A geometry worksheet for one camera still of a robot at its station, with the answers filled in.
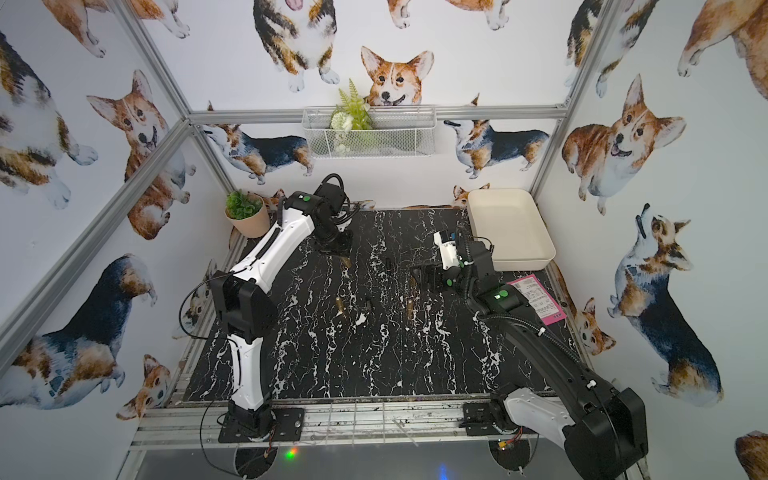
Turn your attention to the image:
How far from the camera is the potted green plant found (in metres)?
1.06

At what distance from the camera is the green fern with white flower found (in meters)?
0.81

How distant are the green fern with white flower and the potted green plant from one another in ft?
1.33
